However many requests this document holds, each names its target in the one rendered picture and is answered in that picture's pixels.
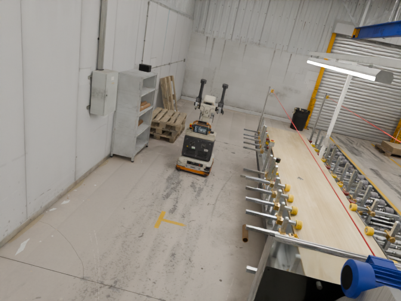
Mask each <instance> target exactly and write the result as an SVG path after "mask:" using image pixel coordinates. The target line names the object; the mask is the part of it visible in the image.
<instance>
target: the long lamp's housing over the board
mask: <svg viewBox="0 0 401 301"><path fill-rule="evenodd" d="M308 61H310V62H315V63H319V64H322V65H327V66H331V67H336V68H339V69H344V70H348V71H351V72H356V73H361V74H364V75H368V76H373V77H375V79H374V81H377V82H382V83H386V84H391V83H392V80H393V79H394V76H393V72H388V71H384V70H379V69H373V68H368V67H362V66H356V65H352V64H345V63H339V62H333V61H329V60H322V59H316V58H312V57H309V58H308V59H307V63H308Z"/></svg>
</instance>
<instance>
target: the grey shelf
mask: <svg viewBox="0 0 401 301"><path fill-rule="evenodd" d="M155 76H156V77H155ZM157 77H158V73H155V72H143V71H140V70H139V69H131V70H126V71H123V72H119V74H118V87H117V95H116V108H115V112H114V120H113V133H112V147H111V154H110V157H113V153H114V154H117V155H121V156H126V157H129V158H131V157H132V158H131V162H134V156H135V155H136V153H137V152H139V151H140V150H141V149H142V148H143V147H144V146H145V145H146V144H147V145H146V147H148V144H149V136H150V127H151V121H152V113H153V105H154V99H155V91H156V83H157ZM154 85H155V86H154ZM139 89H140V90H139ZM152 98H153V99H152ZM143 101H146V102H147V103H150V106H149V107H148V108H146V109H144V110H142V111H141V112H140V104H141V102H143ZM137 104H138V106H137ZM150 112H151V113H150ZM141 119H142V120H143V123H142V124H140V125H139V126H138V121H139V120H141ZM135 120H136V121H135ZM149 121H150V122H149ZM148 130H149V131H148ZM147 135H148V136H147Z"/></svg>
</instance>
